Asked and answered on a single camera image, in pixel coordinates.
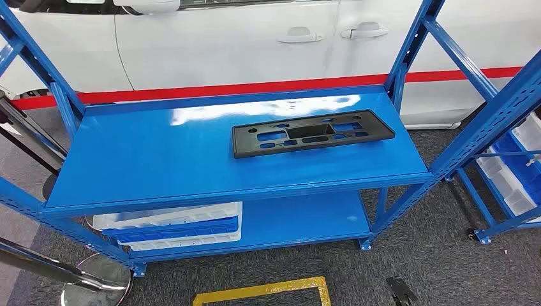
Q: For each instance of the black plastic plate bracket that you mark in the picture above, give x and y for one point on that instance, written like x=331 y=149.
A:
x=243 y=145

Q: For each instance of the blue metal shelf rack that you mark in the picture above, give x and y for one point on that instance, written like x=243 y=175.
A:
x=169 y=160

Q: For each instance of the white car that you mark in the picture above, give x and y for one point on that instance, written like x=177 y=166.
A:
x=211 y=50

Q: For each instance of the yellow floor tape square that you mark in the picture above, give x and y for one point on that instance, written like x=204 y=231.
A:
x=253 y=290

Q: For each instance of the white plastic bin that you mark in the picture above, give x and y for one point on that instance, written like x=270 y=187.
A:
x=507 y=186
x=528 y=133

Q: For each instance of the black barrier belt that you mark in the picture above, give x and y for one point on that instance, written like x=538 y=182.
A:
x=29 y=152

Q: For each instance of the blue wheeled bin rack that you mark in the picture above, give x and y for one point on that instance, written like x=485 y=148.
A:
x=507 y=226

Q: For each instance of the blue plastic bin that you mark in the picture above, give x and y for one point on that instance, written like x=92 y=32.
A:
x=522 y=169

